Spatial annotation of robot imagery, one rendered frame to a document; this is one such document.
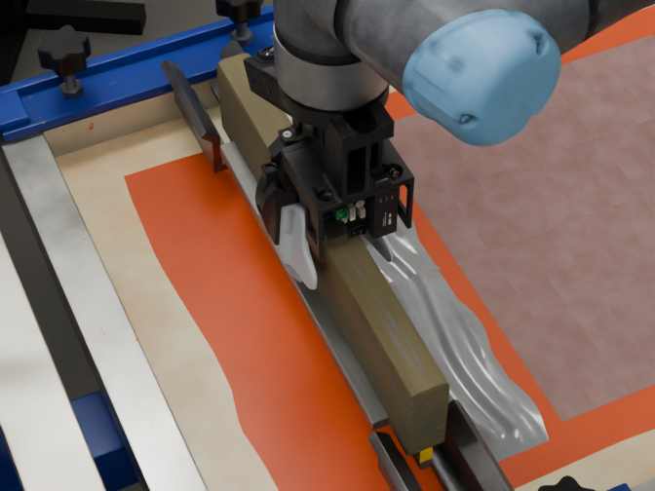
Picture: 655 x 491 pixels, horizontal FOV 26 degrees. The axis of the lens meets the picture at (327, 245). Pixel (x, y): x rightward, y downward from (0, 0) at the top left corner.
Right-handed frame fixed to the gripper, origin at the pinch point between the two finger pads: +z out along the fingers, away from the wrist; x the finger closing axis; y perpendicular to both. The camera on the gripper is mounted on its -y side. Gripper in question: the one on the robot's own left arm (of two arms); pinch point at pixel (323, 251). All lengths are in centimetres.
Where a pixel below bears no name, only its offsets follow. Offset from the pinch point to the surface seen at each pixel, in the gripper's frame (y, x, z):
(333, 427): 9.9, -3.7, 8.2
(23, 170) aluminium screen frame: -21.9, -17.7, 4.4
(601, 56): -16.8, 36.4, 8.0
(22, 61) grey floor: -145, 2, 103
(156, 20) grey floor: -145, 29, 103
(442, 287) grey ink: 1.6, 9.8, 7.8
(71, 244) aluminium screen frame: -12.6, -16.5, 4.5
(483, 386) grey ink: 11.8, 8.1, 7.4
